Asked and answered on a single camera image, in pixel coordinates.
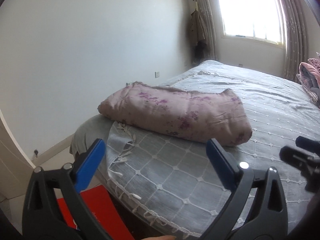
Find pink floral padded coat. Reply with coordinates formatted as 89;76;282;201
98;82;253;147

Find hanging dark clothes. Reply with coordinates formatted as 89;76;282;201
188;10;208;65

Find left hand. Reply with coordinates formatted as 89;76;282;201
142;235;176;240

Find white wardrobe door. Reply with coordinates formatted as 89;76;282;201
0;114;35;199

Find red box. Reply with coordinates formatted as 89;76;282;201
56;184;136;240

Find pink folded quilt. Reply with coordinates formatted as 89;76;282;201
296;58;319;107

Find grey checked bedspread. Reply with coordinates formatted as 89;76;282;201
70;60;319;239

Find right grey curtain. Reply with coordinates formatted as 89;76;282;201
279;0;309;83

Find grey curtain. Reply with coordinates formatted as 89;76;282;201
195;0;218;60
279;0;309;83

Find window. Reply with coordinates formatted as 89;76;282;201
219;0;284;45

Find left grey curtain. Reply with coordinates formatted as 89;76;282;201
195;0;218;60

